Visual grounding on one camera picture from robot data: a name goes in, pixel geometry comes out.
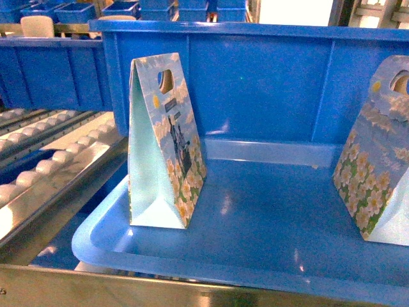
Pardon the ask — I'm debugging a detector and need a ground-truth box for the flower gift bag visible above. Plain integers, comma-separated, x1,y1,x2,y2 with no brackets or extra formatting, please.
128,52,207,229
333,55,408,246

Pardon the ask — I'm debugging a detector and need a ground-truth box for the steel roller conveyor rack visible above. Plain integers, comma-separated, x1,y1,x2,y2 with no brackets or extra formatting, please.
1,111,127,268

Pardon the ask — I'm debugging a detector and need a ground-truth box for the large blue tray bin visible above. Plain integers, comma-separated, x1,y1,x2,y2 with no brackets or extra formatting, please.
72,21,408,306

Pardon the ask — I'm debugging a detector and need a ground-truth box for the blue crate left rear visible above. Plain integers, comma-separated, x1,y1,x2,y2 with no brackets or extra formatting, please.
1,37,112,111

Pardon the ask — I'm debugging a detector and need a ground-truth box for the beige chair back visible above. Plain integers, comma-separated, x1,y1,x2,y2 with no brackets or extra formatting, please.
20,15,55,38

